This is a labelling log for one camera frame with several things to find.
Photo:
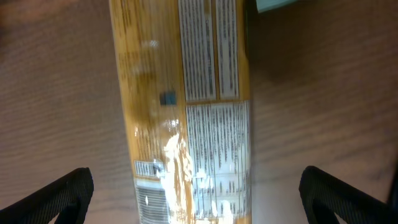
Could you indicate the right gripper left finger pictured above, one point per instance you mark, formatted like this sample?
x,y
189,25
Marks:
x,y
65,200

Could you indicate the mint green wipes packet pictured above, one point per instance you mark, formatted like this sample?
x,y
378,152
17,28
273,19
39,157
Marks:
x,y
267,5

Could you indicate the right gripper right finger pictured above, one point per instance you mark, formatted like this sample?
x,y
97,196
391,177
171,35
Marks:
x,y
326,198

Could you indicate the orange pasta package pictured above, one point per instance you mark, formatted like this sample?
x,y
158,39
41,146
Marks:
x,y
184,80

